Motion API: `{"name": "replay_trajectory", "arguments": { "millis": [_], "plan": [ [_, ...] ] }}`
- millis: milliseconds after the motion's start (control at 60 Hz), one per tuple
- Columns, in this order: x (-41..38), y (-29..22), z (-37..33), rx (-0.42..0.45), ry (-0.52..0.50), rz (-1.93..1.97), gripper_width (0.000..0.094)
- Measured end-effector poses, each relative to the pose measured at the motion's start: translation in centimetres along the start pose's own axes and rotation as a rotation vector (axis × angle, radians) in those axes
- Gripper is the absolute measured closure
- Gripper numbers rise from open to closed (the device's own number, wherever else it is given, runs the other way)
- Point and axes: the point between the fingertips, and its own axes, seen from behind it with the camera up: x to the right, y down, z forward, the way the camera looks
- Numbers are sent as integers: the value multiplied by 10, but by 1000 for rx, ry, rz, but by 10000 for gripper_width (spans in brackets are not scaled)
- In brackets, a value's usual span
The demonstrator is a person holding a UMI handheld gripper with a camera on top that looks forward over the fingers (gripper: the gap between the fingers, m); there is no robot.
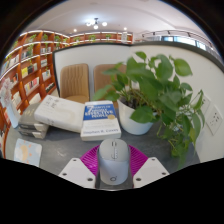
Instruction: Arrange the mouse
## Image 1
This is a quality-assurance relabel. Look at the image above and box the glass window with dark frame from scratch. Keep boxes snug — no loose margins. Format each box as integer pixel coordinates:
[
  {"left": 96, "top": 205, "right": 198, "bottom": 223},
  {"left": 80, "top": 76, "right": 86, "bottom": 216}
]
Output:
[{"left": 141, "top": 29, "right": 218, "bottom": 54}]

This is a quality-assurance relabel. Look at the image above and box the thick dark hardcover book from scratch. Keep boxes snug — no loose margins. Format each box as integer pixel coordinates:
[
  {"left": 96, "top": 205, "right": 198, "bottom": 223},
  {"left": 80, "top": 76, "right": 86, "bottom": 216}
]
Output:
[{"left": 18, "top": 102, "right": 50, "bottom": 133}]

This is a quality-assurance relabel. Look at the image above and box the white wall socket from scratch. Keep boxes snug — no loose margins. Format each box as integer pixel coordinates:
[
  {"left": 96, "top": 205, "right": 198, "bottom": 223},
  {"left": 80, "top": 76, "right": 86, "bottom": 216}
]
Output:
[
  {"left": 205, "top": 104, "right": 224, "bottom": 136},
  {"left": 199, "top": 94, "right": 212, "bottom": 116}
]

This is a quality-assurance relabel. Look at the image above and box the ceiling chandelier lamp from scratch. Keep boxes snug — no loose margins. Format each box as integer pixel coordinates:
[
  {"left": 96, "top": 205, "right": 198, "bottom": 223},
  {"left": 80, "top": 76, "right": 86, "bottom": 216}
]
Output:
[{"left": 85, "top": 17, "right": 108, "bottom": 30}]

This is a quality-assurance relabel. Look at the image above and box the green plant in white pot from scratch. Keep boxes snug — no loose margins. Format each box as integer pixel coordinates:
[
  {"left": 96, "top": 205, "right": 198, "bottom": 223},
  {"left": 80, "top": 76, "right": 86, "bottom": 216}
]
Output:
[{"left": 92, "top": 50, "right": 206, "bottom": 169}]

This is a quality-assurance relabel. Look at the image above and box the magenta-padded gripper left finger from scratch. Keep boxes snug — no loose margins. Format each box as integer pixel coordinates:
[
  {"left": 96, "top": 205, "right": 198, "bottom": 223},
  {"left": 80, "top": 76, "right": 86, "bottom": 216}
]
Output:
[{"left": 58, "top": 144, "right": 103, "bottom": 190}]

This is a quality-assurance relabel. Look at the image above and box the thin dark hardcover book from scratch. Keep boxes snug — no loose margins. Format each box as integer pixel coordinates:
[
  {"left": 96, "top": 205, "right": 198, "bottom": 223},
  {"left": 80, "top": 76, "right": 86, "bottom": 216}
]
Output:
[{"left": 18, "top": 128, "right": 48, "bottom": 139}]

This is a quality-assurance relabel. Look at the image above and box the white book with blue cover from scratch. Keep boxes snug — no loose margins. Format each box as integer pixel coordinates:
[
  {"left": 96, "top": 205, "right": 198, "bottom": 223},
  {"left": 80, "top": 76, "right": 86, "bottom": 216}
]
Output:
[{"left": 80, "top": 100, "right": 122, "bottom": 142}]

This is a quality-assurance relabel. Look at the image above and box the white computer mouse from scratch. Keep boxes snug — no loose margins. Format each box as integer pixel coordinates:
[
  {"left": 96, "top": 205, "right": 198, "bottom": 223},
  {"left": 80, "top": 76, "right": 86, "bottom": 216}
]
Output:
[{"left": 96, "top": 138, "right": 131, "bottom": 186}]

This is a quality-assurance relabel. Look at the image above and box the pastel cartoon print mouse pad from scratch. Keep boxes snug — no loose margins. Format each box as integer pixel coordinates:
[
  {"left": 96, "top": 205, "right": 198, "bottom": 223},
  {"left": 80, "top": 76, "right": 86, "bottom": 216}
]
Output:
[{"left": 13, "top": 137, "right": 43, "bottom": 168}]

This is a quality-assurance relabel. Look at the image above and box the tan padded chair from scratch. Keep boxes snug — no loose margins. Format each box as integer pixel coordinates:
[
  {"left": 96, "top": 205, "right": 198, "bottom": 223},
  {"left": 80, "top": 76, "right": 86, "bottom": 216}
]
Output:
[
  {"left": 92, "top": 63, "right": 129, "bottom": 109},
  {"left": 59, "top": 63, "right": 91, "bottom": 104}
]

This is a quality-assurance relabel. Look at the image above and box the orange wooden bookshelf unit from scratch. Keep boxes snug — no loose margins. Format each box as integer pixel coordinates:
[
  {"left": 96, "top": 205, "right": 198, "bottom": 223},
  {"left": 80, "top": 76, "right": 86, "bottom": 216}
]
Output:
[{"left": 0, "top": 29, "right": 134, "bottom": 141}]

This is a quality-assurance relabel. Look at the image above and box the thick white book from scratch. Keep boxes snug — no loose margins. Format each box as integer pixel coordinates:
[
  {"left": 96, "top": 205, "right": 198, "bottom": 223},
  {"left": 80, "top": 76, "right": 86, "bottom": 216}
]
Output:
[{"left": 33, "top": 95, "right": 86, "bottom": 134}]

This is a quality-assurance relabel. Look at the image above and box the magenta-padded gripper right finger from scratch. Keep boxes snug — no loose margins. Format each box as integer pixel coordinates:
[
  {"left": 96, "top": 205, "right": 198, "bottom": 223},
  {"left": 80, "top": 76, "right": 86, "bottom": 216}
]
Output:
[{"left": 128, "top": 144, "right": 170, "bottom": 189}]

